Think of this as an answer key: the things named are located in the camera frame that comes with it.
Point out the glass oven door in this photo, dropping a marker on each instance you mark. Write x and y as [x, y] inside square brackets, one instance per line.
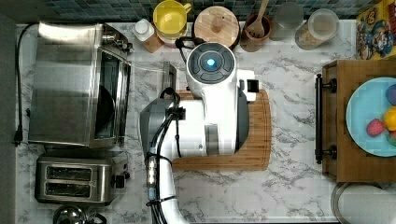
[159, 76]

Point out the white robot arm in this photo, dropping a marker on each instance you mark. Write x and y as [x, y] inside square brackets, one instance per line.
[214, 122]

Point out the stainless steel toaster oven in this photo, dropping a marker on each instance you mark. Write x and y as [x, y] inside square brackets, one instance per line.
[81, 86]

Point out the bamboo cutting board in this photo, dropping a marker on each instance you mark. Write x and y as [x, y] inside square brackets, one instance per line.
[254, 155]

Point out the brown utensil crock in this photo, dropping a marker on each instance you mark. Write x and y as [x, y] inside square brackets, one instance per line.
[251, 43]

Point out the round wooden lid jar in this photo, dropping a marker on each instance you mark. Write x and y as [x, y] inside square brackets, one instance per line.
[217, 24]

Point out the yellow plastic cup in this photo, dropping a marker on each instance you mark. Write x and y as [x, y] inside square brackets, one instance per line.
[170, 18]

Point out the white cap spice bottle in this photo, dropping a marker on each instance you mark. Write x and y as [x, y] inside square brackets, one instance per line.
[146, 34]

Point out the wooden spoon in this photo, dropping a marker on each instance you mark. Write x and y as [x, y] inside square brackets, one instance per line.
[256, 28]

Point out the clear empty glass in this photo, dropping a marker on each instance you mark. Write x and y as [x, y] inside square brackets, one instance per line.
[287, 19]

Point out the stainless steel two-slot toaster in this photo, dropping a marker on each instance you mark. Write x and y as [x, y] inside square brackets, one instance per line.
[85, 181]

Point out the clear cereal storage jar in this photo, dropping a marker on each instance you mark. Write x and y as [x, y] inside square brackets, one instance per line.
[321, 26]

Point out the shiny metal kettle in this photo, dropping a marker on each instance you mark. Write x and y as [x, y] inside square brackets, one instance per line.
[72, 214]

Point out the light blue plate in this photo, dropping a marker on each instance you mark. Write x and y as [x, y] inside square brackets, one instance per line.
[366, 103]

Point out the red toy strawberry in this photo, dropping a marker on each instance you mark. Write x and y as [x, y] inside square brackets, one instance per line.
[375, 127]

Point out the round metal sink rim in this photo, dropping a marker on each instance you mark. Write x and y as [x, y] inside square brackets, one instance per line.
[353, 203]

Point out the yellow toy fruit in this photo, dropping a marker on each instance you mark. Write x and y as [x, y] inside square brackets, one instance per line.
[389, 118]

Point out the purple toy fruit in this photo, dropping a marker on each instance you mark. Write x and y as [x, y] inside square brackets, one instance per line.
[391, 94]

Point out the green toy fruit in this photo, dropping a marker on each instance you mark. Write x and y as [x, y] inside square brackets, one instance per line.
[392, 138]

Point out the colourful cereal box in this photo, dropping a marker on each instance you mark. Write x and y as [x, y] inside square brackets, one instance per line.
[376, 32]

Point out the wooden tray with handle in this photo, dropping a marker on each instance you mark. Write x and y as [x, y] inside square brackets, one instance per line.
[335, 150]

